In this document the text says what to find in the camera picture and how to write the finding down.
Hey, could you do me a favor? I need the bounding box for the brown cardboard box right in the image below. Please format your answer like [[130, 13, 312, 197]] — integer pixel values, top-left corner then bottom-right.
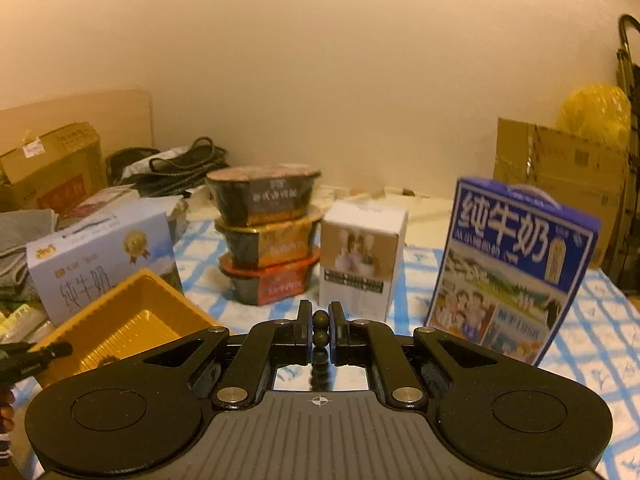
[[494, 118, 628, 268]]

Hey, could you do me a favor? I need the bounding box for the brown cardboard box left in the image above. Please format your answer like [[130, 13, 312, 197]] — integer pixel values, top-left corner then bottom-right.
[[1, 122, 106, 214]]

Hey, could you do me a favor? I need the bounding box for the blue milk carton box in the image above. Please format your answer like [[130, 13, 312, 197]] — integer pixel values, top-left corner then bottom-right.
[[425, 177, 601, 365]]

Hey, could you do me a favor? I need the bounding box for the middle yellow food bowl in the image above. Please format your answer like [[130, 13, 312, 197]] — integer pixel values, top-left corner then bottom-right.
[[215, 206, 322, 270]]

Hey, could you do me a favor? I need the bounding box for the light blue milk box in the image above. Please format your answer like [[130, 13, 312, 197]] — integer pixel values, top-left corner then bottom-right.
[[26, 200, 182, 326]]

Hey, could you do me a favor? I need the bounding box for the white humidifier product box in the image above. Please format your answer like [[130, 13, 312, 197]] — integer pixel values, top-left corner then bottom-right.
[[319, 200, 408, 322]]

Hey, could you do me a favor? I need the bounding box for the brown cardboard box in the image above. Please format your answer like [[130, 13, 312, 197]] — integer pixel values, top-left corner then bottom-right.
[[1, 122, 106, 214], [494, 118, 628, 268]]

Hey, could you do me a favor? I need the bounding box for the grey folded cloth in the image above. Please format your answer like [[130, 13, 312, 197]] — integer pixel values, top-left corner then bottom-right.
[[0, 209, 58, 292]]

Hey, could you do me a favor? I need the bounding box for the top black food bowl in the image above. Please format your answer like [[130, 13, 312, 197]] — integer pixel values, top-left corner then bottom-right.
[[205, 164, 321, 228]]

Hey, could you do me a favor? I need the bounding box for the dark green bead necklace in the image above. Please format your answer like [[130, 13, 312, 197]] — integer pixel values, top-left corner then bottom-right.
[[309, 309, 332, 394]]

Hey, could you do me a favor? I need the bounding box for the yellow plastic tray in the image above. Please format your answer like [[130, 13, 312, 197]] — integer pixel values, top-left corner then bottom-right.
[[36, 269, 219, 388]]

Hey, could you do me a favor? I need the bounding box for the dark folding trolley frame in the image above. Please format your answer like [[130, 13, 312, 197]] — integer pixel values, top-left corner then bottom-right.
[[604, 14, 639, 296]]

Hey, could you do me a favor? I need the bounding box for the yellow plastic bag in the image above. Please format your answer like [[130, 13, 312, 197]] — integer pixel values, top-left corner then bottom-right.
[[555, 84, 631, 152]]

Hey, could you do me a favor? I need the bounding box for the bottom red food bowl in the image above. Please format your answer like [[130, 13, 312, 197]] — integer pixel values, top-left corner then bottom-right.
[[218, 245, 320, 306]]

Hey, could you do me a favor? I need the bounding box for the black cable bundle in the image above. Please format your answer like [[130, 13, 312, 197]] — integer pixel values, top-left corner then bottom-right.
[[106, 135, 231, 198]]

